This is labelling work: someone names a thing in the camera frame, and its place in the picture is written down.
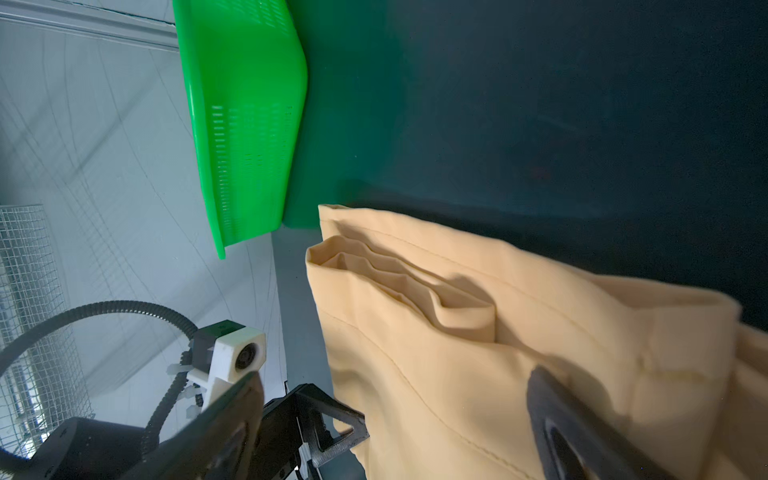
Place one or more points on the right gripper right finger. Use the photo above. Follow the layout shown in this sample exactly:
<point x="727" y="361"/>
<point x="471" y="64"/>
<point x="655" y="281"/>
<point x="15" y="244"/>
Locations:
<point x="572" y="441"/>

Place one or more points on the yellow skirt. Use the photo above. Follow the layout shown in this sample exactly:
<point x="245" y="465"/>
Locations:
<point x="432" y="333"/>

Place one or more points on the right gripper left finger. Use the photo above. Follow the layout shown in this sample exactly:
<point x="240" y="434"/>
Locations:
<point x="218" y="444"/>

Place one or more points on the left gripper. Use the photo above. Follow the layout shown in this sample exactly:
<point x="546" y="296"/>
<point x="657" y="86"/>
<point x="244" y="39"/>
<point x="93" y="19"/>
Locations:
<point x="305" y="418"/>

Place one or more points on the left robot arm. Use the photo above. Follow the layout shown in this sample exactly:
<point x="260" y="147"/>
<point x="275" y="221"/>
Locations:
<point x="48" y="430"/>

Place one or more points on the green plastic basket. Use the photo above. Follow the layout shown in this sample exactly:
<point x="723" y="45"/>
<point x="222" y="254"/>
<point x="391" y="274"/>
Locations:
<point x="246" y="76"/>

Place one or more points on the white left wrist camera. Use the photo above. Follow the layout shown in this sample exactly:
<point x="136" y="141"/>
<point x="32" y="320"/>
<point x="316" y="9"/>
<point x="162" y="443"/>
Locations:
<point x="222" y="354"/>

